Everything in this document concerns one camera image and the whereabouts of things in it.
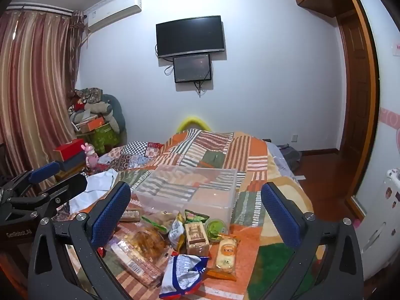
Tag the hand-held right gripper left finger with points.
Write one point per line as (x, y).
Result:
(109, 214)

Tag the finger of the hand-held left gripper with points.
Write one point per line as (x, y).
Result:
(68, 187)
(43, 172)

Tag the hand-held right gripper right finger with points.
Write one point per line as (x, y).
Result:
(281, 215)

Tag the fried snack packet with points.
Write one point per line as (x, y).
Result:
(145, 240)

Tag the clear bread snack packet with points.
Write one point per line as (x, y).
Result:
(159, 218)

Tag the long wafer packet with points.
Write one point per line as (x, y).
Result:
(137, 265)

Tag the orange-edged cake packet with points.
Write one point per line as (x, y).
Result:
(225, 251)

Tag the clear plastic storage container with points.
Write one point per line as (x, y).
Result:
(187, 190)

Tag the blue and white snack bag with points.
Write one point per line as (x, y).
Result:
(182, 272)

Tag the brown biscuit packet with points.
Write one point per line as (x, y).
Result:
(130, 214)

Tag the dark grey box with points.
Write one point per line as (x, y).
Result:
(72, 164)

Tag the white plastic bag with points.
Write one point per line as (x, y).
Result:
(97, 184)

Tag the red box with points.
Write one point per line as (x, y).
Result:
(70, 151)

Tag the pink toy figure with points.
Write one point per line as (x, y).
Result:
(91, 159)

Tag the grey backpack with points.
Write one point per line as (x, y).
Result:
(289, 156)

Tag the green box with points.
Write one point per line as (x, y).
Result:
(104, 136)

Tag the green jelly cup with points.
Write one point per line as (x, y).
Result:
(215, 226)

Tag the orange box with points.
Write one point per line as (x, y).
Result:
(93, 125)

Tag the yellow snack bag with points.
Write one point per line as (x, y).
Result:
(176, 232)

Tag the checkered patchwork quilt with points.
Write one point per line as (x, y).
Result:
(137, 150)

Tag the green snack packet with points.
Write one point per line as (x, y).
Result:
(197, 216)

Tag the beige biscuit packet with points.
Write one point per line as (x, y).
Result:
(197, 237)

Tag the striped red curtain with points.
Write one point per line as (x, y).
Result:
(34, 84)

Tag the floral cloth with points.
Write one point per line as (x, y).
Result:
(89, 95)

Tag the brown wooden door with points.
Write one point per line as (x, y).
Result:
(356, 100)

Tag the white curtain rod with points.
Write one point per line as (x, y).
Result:
(40, 7)

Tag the white wardrobe with stickers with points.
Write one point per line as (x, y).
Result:
(384, 78)

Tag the white air conditioner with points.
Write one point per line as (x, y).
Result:
(115, 11)

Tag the white wall outlet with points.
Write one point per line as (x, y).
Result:
(294, 137)

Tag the small black wall monitor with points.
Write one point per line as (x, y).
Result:
(192, 68)

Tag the large black wall television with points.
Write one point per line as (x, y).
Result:
(190, 36)

